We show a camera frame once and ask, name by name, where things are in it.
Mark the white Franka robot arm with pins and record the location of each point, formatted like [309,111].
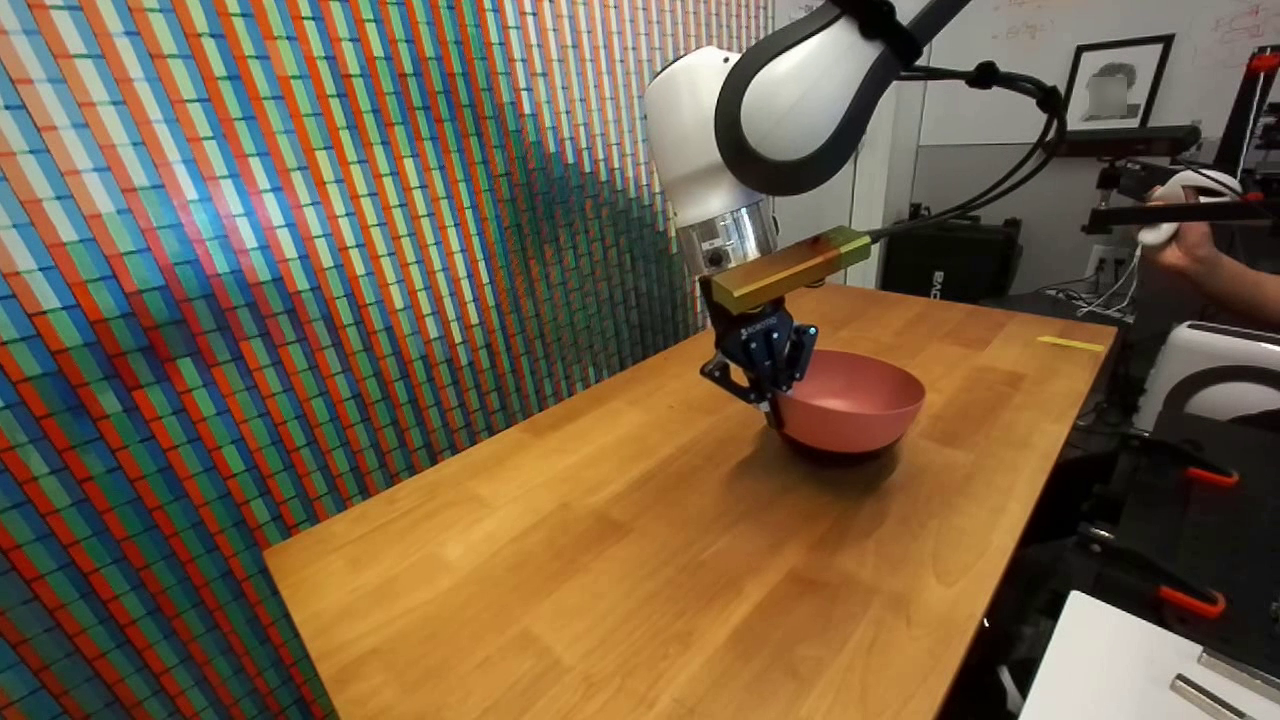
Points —
[802,95]

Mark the red black machine frame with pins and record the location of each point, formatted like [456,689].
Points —
[1261,65]

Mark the black stereo camera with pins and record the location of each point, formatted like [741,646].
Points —
[1134,141]

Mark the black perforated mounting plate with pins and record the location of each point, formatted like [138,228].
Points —
[1242,545]

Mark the person's forearm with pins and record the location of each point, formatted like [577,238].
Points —
[1242,285]

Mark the grey green marker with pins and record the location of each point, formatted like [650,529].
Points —
[1205,693]

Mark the framed portrait picture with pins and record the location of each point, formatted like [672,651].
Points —
[1118,86]

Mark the brown pink bowl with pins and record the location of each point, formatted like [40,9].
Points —
[852,401]

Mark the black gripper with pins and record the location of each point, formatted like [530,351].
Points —
[731,327]

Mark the yellow tape strip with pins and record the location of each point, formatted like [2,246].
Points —
[1072,346]

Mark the white handheld controller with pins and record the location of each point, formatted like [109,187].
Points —
[1205,187]

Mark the person's hand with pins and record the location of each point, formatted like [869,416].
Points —
[1186,241]

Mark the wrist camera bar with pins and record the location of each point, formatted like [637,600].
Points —
[784,268]

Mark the black metal bar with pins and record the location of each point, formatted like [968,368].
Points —
[1242,209]

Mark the black equipment box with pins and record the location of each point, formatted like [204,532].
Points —
[954,261]

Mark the white paper sheet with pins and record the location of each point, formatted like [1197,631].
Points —
[1104,666]

